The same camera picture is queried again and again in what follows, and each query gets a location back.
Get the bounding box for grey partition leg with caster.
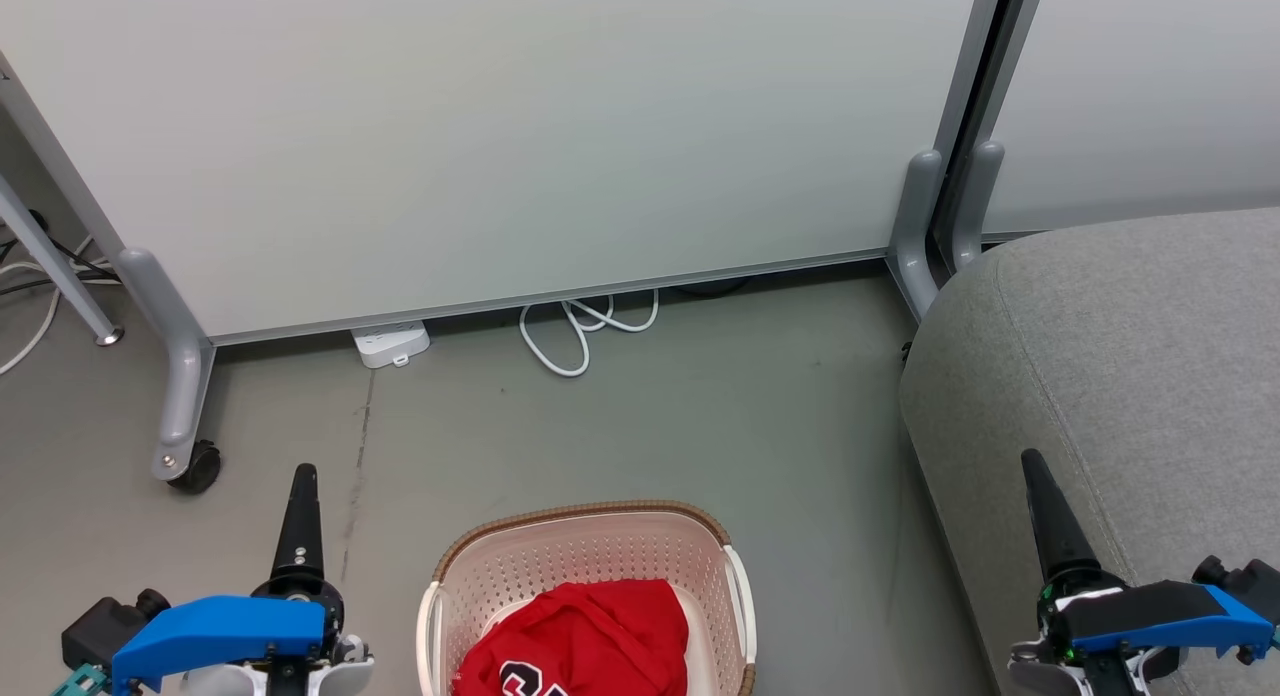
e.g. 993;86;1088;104
118;248;216;482

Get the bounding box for black cable with teal plug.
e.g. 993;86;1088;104
52;664;109;696

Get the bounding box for small white partition panel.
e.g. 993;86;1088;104
975;0;1280;242

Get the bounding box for grey metal table leg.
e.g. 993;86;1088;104
0;171;126;347

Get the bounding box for red shirt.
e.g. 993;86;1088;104
452;579;691;696

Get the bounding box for thin white floor cable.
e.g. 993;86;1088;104
0;234;123;377

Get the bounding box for grey fabric sofa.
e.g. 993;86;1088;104
898;208;1280;696

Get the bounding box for grey partition foot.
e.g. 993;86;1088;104
950;139;1006;272
888;149;946;322

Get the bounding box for white power strip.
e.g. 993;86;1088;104
350;321;431;369

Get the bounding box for thin black floor cables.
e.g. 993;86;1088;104
0;209;121;299

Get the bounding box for large white partition panel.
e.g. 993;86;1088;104
0;0;1001;347

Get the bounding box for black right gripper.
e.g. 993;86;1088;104
1008;450;1183;696

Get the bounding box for looped white power cable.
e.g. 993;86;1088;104
518;288;661;379

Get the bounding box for cream perforated laundry basket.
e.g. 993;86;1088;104
418;501;758;696

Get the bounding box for black caster wheel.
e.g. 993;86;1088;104
168;439;223;495

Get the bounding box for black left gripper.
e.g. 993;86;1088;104
185;463;377;696

